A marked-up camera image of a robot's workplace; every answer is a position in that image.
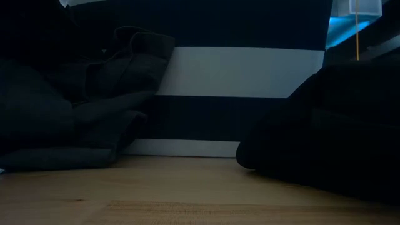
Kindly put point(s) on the black garment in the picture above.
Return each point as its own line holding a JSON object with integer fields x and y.
{"x": 328, "y": 140}

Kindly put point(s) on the charcoal garment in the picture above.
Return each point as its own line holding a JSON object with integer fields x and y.
{"x": 47, "y": 125}

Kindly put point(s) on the thin yellow rod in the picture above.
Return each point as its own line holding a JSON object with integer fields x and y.
{"x": 357, "y": 37}

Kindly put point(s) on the white translucent box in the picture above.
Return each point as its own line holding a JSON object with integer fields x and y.
{"x": 368, "y": 7}

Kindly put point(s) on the navy white-striped fabric bin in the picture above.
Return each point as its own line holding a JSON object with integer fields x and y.
{"x": 237, "y": 72}

